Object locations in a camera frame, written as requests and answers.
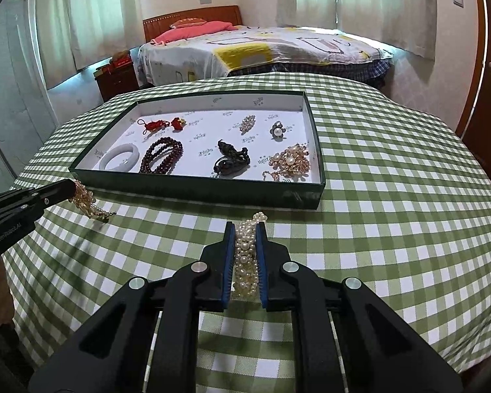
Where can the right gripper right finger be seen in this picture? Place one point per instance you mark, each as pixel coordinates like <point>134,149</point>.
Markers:
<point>345,337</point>

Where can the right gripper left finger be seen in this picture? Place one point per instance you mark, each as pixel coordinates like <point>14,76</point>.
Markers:
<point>145,337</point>

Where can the white jade bangle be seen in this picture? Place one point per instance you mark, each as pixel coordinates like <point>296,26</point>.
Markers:
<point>121,158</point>

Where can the red tassel gold charm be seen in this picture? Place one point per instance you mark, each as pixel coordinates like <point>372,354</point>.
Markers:
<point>178,124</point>

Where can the dark green jewelry tray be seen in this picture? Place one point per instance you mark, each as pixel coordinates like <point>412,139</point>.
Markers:
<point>278,163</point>

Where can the glass sliding wardrobe door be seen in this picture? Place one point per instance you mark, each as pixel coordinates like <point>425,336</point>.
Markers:
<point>26,121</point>

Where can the green checkered tablecloth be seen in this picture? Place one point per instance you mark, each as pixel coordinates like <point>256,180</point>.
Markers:
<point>406,209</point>

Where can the dark wooden nightstand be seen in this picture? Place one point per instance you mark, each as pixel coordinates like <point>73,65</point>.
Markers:
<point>114,80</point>

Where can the red boxes on nightstand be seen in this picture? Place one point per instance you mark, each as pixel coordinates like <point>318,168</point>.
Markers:
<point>117,61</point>

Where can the left window curtain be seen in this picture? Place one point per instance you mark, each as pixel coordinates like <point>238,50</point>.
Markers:
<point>74,34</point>

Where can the window curtain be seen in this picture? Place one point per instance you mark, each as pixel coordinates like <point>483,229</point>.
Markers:
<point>409,25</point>
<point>74,34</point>

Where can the wooden headboard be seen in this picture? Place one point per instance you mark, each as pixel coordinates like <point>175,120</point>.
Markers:
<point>155,26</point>

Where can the pink pillow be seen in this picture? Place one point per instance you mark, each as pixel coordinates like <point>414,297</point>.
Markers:
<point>176,34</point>

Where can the bed with patterned cover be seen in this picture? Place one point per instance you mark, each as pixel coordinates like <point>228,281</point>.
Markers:
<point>248,51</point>

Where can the right window curtain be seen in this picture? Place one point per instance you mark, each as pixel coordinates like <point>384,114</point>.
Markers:
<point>409,25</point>

